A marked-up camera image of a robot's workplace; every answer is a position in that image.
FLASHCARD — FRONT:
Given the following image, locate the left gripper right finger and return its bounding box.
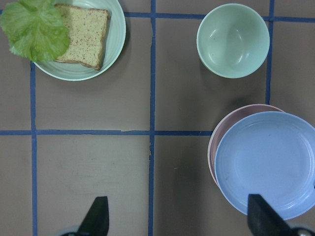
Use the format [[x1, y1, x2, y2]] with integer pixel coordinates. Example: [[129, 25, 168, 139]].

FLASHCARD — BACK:
[[247, 194, 295, 236]]

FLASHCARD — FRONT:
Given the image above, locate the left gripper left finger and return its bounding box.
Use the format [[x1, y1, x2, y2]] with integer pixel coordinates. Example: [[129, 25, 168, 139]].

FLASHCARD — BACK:
[[76, 196, 109, 236]]

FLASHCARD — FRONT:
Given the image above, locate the blue plate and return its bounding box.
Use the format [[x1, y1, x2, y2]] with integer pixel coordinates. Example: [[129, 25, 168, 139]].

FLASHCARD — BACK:
[[215, 111, 315, 220]]

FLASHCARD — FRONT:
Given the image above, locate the pink plate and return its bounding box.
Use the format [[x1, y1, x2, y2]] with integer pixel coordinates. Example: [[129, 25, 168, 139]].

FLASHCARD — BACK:
[[207, 104, 284, 186]]

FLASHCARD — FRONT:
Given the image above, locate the green plate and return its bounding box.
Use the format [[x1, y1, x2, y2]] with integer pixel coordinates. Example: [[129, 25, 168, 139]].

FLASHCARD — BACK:
[[35, 0, 126, 81]]

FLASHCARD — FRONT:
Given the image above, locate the green bowl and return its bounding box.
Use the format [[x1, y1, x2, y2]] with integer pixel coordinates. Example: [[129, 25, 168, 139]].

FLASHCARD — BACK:
[[196, 3, 270, 79]]

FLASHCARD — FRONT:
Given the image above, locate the bread slice on plate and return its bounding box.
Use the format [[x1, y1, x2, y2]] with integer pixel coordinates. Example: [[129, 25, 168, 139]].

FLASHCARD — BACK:
[[55, 3, 111, 70]]

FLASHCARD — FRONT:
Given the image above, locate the green lettuce leaf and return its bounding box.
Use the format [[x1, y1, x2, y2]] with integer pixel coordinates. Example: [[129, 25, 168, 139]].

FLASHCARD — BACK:
[[0, 0, 70, 62]]

